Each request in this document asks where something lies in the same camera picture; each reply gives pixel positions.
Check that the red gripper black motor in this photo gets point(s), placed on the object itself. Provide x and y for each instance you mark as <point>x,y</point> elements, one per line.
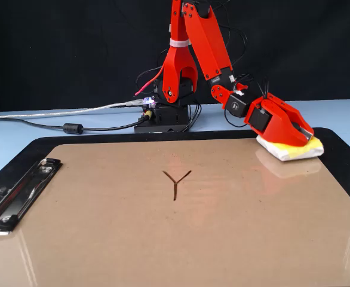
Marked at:
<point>260,118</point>

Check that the yellow white sponge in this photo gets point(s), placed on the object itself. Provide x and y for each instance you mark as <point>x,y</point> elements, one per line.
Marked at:
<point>300,152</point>

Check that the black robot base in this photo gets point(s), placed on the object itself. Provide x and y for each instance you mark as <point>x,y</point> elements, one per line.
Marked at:
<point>169,118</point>

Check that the black mat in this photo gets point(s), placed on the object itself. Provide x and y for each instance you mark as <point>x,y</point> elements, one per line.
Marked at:
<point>342,149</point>

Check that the dark Y-shaped marker mark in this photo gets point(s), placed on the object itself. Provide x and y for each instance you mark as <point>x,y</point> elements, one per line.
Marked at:
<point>175,185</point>

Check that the controller board with LED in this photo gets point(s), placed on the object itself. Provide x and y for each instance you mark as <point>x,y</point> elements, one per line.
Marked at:
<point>149,102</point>

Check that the brown clipboard board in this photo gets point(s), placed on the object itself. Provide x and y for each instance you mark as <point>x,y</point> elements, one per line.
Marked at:
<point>175,239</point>

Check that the black backdrop cloth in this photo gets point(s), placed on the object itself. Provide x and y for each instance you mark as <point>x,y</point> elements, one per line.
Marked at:
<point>58,45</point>

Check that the metal clipboard clip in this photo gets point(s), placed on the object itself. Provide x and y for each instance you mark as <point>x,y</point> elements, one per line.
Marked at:
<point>19,195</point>

